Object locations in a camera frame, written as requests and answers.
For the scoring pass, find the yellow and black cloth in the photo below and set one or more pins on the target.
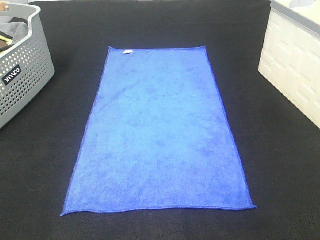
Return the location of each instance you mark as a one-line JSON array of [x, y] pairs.
[[6, 42]]

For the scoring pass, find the grey perforated plastic basket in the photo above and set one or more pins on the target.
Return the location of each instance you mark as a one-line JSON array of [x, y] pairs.
[[26, 67]]

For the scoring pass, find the grey cloth in basket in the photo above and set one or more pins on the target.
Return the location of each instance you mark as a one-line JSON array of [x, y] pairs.
[[14, 31]]

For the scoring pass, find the blue microfiber towel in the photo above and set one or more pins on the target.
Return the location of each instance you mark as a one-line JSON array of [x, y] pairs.
[[157, 137]]

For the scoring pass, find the white plastic storage crate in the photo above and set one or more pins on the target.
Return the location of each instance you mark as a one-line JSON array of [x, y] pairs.
[[290, 57]]

